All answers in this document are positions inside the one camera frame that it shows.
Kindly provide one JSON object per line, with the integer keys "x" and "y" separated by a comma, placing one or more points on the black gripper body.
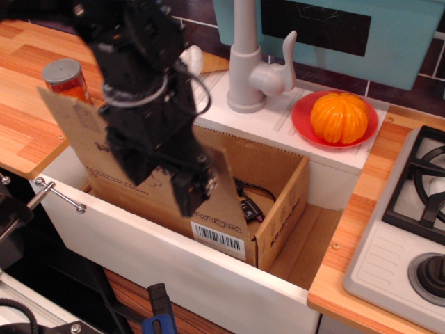
{"x": 149, "y": 130}

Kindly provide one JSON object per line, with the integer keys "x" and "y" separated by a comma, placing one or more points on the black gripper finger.
{"x": 191, "y": 191}

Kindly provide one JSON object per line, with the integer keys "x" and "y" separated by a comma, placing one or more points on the brown cardboard box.
{"x": 218, "y": 222}

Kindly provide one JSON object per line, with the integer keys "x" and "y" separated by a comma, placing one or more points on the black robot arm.
{"x": 136, "y": 44}

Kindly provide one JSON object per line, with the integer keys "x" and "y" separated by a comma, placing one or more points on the black power adapter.
{"x": 251, "y": 212}

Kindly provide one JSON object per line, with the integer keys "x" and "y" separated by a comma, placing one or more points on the toy ice cream cone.
{"x": 200, "y": 62}

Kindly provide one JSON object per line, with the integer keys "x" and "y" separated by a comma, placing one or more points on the red can grey lid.
{"x": 65, "y": 77}

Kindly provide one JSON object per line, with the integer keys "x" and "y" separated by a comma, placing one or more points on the grey toy faucet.
{"x": 251, "y": 80}

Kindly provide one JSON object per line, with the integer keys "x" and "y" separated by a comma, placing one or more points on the red plastic plate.
{"x": 301, "y": 120}

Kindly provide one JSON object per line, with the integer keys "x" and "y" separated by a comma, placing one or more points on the orange toy peeled orange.
{"x": 339, "y": 118}

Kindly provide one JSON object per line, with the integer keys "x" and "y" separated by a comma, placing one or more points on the grey toy stove top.
{"x": 378, "y": 272}

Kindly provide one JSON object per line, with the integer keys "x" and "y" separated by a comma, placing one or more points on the black stove grate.
{"x": 417, "y": 201}

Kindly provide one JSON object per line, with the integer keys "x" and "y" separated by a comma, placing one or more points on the black stove knob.
{"x": 426, "y": 276}

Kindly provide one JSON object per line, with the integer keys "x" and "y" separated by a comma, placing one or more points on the black round device with cable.
{"x": 243, "y": 186}

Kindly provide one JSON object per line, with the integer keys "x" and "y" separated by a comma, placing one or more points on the blue black clamp handle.
{"x": 163, "y": 319}

